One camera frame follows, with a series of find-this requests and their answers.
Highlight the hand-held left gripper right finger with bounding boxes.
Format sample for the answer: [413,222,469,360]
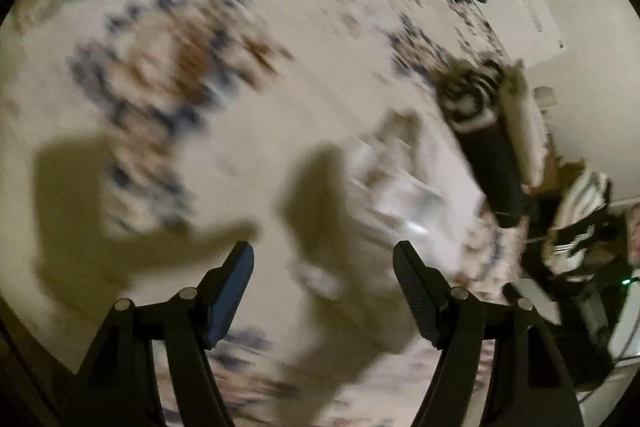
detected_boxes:
[392,241,586,427]

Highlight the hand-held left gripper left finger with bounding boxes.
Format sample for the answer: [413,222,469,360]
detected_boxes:
[62,241,256,427]

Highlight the white T-shirt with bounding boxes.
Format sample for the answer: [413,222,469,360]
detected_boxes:
[345,109,482,253]

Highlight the black pants with white stripes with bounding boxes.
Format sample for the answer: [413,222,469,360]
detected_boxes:
[547,207,626,260]

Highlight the black white striped bag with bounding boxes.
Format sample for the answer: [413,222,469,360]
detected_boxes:
[545,167,614,278]

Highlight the black folded garment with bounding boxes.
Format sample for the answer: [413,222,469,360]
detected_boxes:
[437,59,528,228]

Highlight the large open cardboard box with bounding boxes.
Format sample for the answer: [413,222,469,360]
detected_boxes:
[542,152,586,194]

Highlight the floral bedsheet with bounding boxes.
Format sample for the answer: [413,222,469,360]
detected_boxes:
[0,0,531,427]

